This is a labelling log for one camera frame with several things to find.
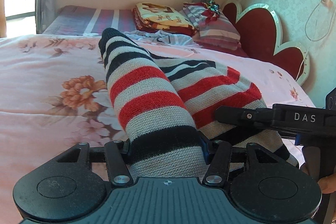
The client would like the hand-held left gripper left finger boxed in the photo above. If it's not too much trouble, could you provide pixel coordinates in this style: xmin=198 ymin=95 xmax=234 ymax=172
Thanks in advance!
xmin=56 ymin=140 xmax=134 ymax=186

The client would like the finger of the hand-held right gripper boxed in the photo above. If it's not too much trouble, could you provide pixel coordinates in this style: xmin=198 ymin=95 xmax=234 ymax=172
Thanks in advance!
xmin=215 ymin=105 xmax=275 ymax=133

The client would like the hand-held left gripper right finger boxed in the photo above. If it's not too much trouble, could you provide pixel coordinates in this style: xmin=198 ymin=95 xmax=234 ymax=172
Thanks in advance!
xmin=199 ymin=135 xmax=279 ymax=186

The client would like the red black white striped sweater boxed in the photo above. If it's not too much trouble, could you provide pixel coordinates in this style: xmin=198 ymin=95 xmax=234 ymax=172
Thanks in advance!
xmin=98 ymin=27 xmax=299 ymax=182

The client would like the person's right hand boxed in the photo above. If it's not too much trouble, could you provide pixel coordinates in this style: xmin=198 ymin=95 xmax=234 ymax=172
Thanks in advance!
xmin=299 ymin=163 xmax=336 ymax=194

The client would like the red heart-shaped headboard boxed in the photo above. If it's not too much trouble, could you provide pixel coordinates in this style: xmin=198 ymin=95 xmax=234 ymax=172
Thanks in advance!
xmin=222 ymin=0 xmax=310 ymax=85

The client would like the striped pillow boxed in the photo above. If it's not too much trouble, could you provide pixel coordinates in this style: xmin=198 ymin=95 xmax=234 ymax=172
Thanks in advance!
xmin=182 ymin=2 xmax=241 ymax=51

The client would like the pink floral bedspread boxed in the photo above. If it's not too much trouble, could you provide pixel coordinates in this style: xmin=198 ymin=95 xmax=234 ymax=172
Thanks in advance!
xmin=0 ymin=34 xmax=315 ymax=224

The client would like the light blue cloth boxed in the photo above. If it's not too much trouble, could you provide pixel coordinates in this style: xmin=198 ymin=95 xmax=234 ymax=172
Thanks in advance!
xmin=123 ymin=30 xmax=200 ymax=46

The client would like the folded yellow red printed blanket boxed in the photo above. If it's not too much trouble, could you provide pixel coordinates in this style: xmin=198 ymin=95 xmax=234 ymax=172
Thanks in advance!
xmin=132 ymin=2 xmax=196 ymax=37

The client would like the purple striped mattress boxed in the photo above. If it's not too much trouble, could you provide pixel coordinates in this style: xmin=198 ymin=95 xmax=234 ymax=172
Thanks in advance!
xmin=42 ymin=5 xmax=137 ymax=37

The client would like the white cable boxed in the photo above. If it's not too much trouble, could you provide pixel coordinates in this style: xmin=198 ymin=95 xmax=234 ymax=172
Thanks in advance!
xmin=295 ymin=0 xmax=332 ymax=81

